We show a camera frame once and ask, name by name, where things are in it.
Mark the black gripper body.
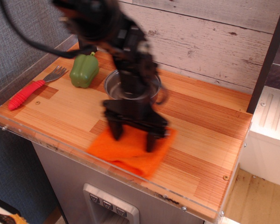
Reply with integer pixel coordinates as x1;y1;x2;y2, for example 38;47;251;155
103;98;168;138

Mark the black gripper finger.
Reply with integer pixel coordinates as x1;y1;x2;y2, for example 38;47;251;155
108;121;123;140
146;133;156;153

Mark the orange knitted cloth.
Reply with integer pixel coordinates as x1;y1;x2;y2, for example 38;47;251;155
87;126;177;179

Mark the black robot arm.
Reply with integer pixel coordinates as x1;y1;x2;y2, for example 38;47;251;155
53;0;168;152

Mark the yellow object at corner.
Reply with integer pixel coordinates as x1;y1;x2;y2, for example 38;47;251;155
3;214;27;224

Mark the stainless steel pot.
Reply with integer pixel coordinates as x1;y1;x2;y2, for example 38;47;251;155
104;70;162;104

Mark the clear acrylic table guard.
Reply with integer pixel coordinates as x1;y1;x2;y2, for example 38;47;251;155
0;107;252;222

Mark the green toy bell pepper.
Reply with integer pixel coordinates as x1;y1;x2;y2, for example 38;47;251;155
70;52;99;88

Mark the grey toy fridge cabinet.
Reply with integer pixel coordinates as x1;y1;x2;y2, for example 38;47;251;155
33;143;204;224

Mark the silver dispenser panel with buttons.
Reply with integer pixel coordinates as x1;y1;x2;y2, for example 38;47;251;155
83;183;140;224

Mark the white toy sink unit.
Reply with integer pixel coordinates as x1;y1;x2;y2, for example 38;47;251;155
239;86;280;185

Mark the fork with red handle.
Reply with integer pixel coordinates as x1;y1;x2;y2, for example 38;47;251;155
8;66;67;110

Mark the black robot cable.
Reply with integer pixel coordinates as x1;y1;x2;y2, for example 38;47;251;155
0;0;98;59

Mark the dark right post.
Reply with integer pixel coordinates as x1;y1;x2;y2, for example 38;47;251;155
246;17;280;114

